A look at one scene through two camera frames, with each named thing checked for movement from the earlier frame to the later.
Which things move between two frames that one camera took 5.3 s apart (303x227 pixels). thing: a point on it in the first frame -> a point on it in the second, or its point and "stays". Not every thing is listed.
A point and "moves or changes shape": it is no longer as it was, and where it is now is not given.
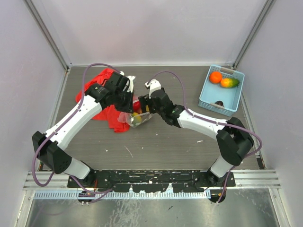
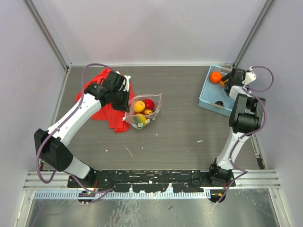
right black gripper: [145, 100] -> [225, 78]
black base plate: [152, 181] stays
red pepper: [136, 106] moves or changes shape
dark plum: [219, 102] stays
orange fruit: [215, 77] stays
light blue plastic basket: [223, 100] stays
